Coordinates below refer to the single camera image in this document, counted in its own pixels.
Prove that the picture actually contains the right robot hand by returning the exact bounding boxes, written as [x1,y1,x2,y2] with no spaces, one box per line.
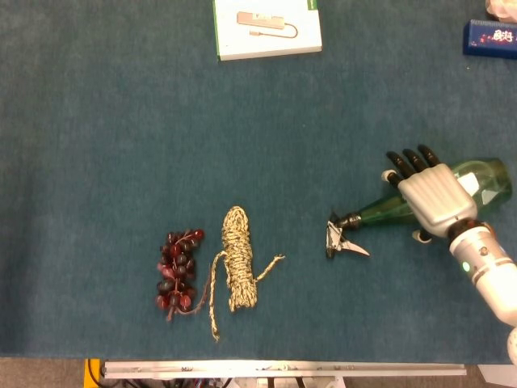
[380,144,479,243]

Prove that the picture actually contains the green plastic spray bottle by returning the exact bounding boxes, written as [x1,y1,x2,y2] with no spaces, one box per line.
[326,157,513,260]

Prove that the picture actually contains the blue printed box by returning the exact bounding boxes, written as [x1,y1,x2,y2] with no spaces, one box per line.
[462,19,517,61]

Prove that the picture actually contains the white plastic bag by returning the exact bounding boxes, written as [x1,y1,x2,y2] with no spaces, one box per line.
[485,0,517,23]

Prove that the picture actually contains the white USB hub box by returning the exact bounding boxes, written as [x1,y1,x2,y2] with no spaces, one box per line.
[212,0,324,62]

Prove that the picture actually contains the dark red plastic grapes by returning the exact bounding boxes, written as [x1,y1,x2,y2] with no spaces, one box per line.
[155,228,206,323]

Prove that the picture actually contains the blue felt table mat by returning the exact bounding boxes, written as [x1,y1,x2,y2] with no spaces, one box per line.
[0,0,517,365]

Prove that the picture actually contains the beige braided rope bundle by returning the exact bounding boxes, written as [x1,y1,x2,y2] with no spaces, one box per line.
[208,205,286,343]

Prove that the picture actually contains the aluminium frame rail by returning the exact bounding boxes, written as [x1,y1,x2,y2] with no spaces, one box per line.
[100,360,468,380]

